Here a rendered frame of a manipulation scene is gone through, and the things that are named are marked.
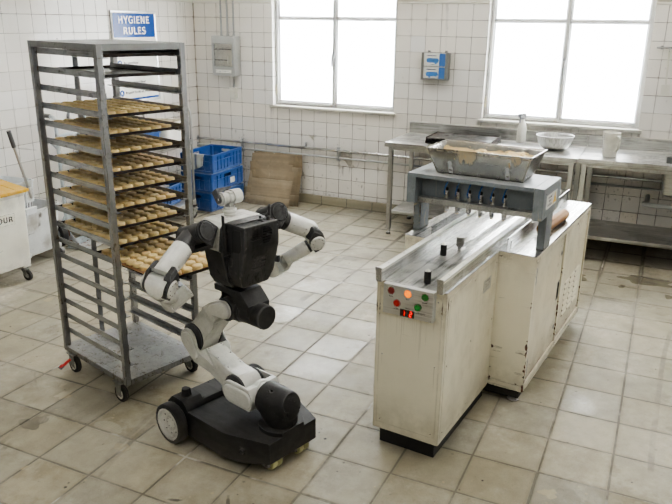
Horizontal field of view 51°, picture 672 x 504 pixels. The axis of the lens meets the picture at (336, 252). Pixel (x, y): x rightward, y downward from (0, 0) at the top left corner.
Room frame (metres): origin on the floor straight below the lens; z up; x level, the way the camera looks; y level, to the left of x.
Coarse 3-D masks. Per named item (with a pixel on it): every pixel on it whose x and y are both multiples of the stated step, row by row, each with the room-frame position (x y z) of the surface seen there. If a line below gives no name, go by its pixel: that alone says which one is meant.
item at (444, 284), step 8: (560, 192) 4.43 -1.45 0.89; (512, 224) 3.62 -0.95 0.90; (520, 224) 3.67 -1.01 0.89; (504, 232) 3.46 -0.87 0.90; (512, 232) 3.55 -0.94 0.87; (496, 240) 3.32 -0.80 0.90; (504, 240) 3.43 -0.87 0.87; (480, 248) 3.19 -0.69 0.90; (488, 248) 3.21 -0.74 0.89; (496, 248) 3.33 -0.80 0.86; (472, 256) 3.07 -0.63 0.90; (480, 256) 3.12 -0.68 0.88; (488, 256) 3.22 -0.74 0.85; (464, 264) 2.95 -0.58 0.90; (472, 264) 3.03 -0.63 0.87; (448, 272) 2.84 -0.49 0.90; (456, 272) 2.85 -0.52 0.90; (464, 272) 2.94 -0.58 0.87; (440, 280) 2.73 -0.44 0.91; (448, 280) 2.77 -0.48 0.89; (456, 280) 2.86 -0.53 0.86; (440, 288) 2.73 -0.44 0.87; (448, 288) 2.78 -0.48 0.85
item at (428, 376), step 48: (432, 288) 2.80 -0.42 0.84; (480, 288) 3.12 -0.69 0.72; (384, 336) 2.89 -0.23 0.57; (432, 336) 2.78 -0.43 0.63; (480, 336) 3.17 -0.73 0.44; (384, 384) 2.89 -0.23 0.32; (432, 384) 2.77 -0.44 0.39; (480, 384) 3.23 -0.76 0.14; (384, 432) 2.92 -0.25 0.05; (432, 432) 2.76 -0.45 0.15
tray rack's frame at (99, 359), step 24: (72, 48) 3.33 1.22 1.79; (120, 48) 3.29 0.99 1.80; (144, 48) 3.39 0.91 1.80; (168, 48) 3.49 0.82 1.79; (120, 96) 3.96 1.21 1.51; (48, 168) 3.61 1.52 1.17; (48, 192) 3.60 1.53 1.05; (96, 264) 3.80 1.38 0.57; (96, 288) 3.79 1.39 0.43; (96, 336) 3.73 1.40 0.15; (144, 336) 3.74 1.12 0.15; (168, 336) 3.74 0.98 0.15; (72, 360) 3.56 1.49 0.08; (96, 360) 3.43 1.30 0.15; (144, 360) 3.44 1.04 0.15; (168, 360) 3.44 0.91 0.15; (120, 384) 3.22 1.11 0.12
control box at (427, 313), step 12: (384, 288) 2.86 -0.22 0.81; (396, 288) 2.84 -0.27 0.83; (408, 288) 2.81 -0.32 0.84; (420, 288) 2.80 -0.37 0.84; (384, 300) 2.86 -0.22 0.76; (408, 300) 2.81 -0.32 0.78; (420, 300) 2.78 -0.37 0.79; (432, 300) 2.75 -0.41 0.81; (396, 312) 2.83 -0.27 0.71; (408, 312) 2.80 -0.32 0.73; (420, 312) 2.78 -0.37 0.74; (432, 312) 2.75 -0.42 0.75
